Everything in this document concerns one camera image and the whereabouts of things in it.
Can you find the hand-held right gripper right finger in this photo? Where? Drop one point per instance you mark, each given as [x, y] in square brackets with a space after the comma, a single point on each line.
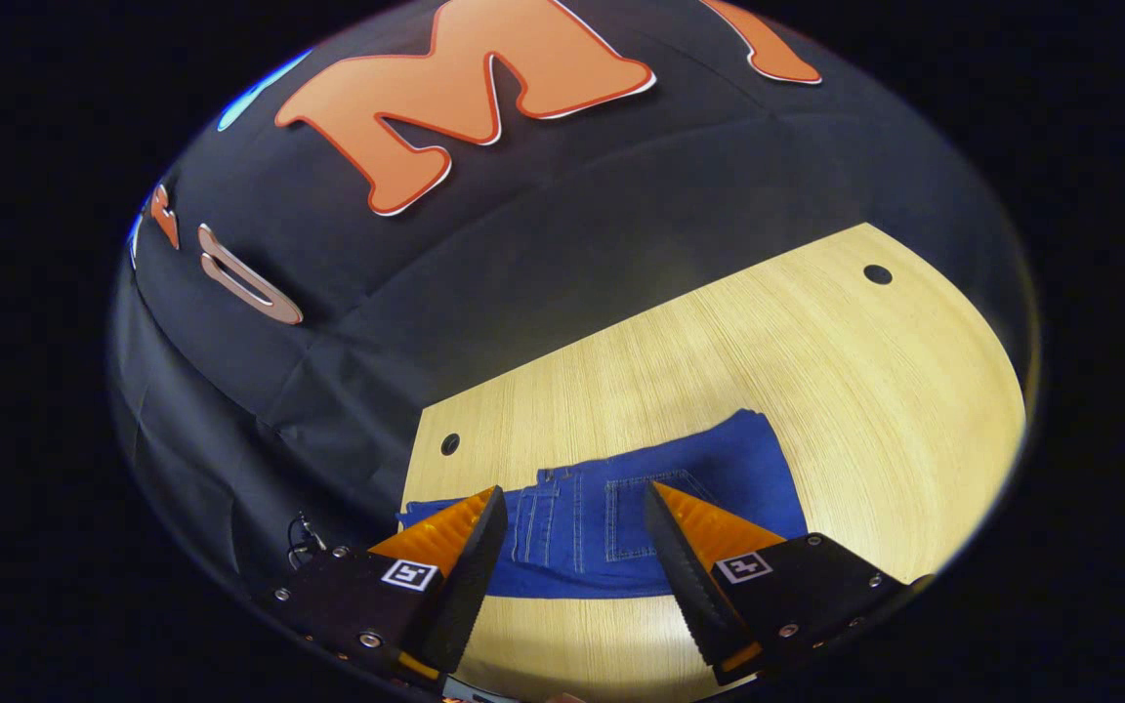
[685, 586]

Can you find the blue denim jeans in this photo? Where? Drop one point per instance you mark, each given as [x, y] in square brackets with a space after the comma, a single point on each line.
[582, 527]

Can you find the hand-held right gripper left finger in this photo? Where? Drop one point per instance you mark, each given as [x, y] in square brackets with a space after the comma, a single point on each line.
[470, 586]

